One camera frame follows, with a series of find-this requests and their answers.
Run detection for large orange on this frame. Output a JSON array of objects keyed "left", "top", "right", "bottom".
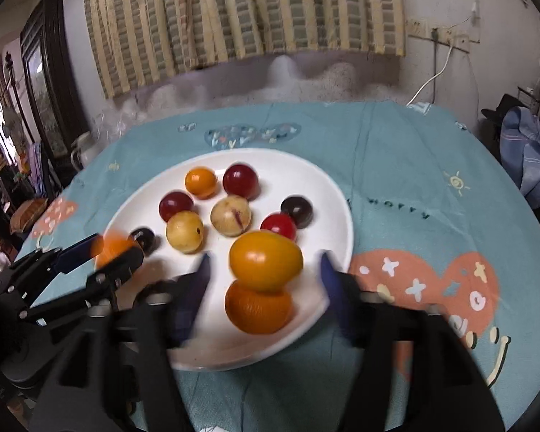
[{"left": 92, "top": 231, "right": 138, "bottom": 273}]

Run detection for white power cable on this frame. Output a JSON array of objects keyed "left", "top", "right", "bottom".
[{"left": 405, "top": 45, "right": 453, "bottom": 106}]

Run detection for rough tangerine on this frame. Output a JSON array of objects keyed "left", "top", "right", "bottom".
[{"left": 225, "top": 279, "right": 294, "bottom": 335}]

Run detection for small red plum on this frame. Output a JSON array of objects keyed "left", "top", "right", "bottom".
[{"left": 260, "top": 213, "right": 297, "bottom": 241}]

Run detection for purple hanging cloth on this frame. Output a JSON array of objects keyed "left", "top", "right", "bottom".
[{"left": 29, "top": 141, "right": 43, "bottom": 194}]

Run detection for wall outlet strip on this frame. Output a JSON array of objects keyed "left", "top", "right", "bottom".
[{"left": 407, "top": 18, "right": 471, "bottom": 52}]

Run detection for brown passion fruit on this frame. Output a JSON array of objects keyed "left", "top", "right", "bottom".
[{"left": 210, "top": 195, "right": 253, "bottom": 237}]

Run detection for blue printed tablecloth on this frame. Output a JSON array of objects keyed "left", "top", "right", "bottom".
[{"left": 13, "top": 101, "right": 540, "bottom": 432}]

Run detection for red apple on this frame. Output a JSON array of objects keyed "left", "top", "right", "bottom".
[
  {"left": 222, "top": 164, "right": 260, "bottom": 201},
  {"left": 158, "top": 191, "right": 194, "bottom": 222}
]

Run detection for black hat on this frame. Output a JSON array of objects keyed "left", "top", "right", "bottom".
[{"left": 481, "top": 94, "right": 529, "bottom": 122}]

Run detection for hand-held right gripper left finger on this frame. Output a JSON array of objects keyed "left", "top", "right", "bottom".
[{"left": 29, "top": 252, "right": 212, "bottom": 432}]

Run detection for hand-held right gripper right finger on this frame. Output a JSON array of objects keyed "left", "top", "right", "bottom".
[{"left": 319, "top": 252, "right": 505, "bottom": 432}]

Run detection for dark plum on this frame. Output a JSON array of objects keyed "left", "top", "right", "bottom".
[
  {"left": 128, "top": 227, "right": 157, "bottom": 255},
  {"left": 280, "top": 195, "right": 314, "bottom": 229}
]

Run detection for yellow round fruit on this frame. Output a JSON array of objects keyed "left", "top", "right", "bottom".
[{"left": 166, "top": 211, "right": 205, "bottom": 254}]

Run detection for smooth orange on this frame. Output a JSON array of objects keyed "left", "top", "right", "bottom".
[{"left": 229, "top": 230, "right": 304, "bottom": 293}]

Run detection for white foam wrap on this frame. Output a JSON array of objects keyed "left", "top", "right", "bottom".
[{"left": 130, "top": 54, "right": 401, "bottom": 113}]

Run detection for checked beige curtain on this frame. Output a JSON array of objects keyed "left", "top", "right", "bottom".
[{"left": 82, "top": 0, "right": 408, "bottom": 99}]

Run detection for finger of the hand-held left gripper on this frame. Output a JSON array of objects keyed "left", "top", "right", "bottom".
[
  {"left": 24, "top": 247, "right": 145, "bottom": 320},
  {"left": 9, "top": 233, "right": 104, "bottom": 289}
]

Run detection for white oval plate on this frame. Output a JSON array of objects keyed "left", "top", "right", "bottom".
[{"left": 100, "top": 148, "right": 354, "bottom": 372}]

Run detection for dark coat stand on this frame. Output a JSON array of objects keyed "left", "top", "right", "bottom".
[{"left": 2, "top": 53, "right": 32, "bottom": 145}]

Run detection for blue clothing heap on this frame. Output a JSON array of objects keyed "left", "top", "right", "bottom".
[{"left": 499, "top": 105, "right": 540, "bottom": 208}]

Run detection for clear plastic bags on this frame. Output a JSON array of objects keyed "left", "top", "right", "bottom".
[{"left": 92, "top": 99, "right": 140, "bottom": 140}]

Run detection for small orange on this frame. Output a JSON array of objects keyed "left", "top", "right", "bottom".
[{"left": 184, "top": 166, "right": 219, "bottom": 200}]

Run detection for brown seat cushion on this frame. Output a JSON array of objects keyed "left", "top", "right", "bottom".
[{"left": 10, "top": 198, "right": 48, "bottom": 235}]

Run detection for dark framed painting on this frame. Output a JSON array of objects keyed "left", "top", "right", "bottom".
[{"left": 19, "top": 0, "right": 88, "bottom": 158}]

